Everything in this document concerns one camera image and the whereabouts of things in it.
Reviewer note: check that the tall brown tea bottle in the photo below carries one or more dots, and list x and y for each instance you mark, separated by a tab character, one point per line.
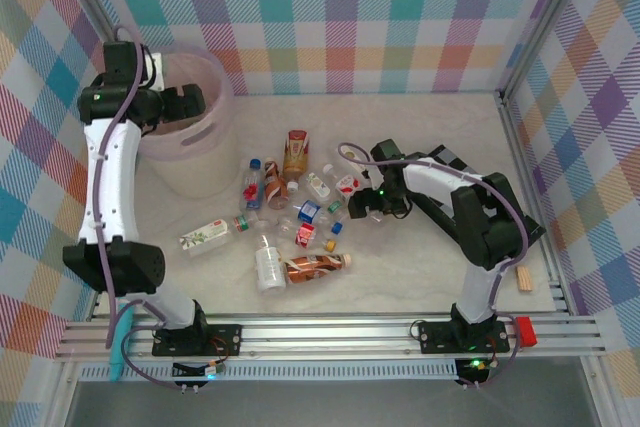
295	162

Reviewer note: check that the red label bottle yellow cap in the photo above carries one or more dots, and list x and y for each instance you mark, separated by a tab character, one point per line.
305	235

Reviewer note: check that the aluminium side rail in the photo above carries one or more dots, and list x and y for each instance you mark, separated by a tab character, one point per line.
519	147

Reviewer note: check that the brown coffee bottle white swirl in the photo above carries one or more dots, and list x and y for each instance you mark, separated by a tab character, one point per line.
275	187

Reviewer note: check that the white opaque plastic bottle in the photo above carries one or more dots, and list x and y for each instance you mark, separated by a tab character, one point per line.
270	269

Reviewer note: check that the clear bottle dark green cap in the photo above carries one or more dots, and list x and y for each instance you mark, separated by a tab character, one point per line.
334	207

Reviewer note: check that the red white yoghurt bottle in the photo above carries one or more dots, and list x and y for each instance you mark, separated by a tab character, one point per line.
347	185

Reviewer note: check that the clear bottle blue label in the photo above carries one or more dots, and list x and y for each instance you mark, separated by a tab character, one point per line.
310	211

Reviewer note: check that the red plastic block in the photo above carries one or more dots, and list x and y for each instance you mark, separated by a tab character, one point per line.
526	331

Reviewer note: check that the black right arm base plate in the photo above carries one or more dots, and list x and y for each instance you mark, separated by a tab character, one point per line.
435	337

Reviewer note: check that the aluminium mounting rail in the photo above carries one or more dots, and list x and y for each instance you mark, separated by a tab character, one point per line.
325	337

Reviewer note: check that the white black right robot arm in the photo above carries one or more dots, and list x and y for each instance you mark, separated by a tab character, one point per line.
435	179

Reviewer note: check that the clear water bottle blue cap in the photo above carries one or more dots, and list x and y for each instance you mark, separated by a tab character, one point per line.
252	187

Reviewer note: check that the shiny copper plastic bottle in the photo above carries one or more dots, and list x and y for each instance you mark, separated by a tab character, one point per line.
310	267

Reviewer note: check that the teal plastic tool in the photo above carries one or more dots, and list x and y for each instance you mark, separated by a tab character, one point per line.
119	347

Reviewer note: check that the small clear plastic bottle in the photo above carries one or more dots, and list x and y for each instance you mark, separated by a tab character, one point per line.
285	225

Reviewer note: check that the clear bottle green leaf label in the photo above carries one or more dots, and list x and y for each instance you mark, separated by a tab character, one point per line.
205	237

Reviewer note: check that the pale pink plastic bin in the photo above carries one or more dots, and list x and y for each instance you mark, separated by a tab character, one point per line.
200	167

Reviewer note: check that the black connector board green light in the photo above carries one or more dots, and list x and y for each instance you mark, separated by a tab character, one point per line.
192	372
475	369

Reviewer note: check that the small white bottle green label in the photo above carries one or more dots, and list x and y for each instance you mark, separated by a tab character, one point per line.
318	187

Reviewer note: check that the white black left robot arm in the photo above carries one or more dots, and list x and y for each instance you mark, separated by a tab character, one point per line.
107	182

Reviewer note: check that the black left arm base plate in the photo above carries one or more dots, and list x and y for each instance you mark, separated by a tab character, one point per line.
225	339

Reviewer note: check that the small wooden block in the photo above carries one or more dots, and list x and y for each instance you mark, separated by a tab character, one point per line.
525	279

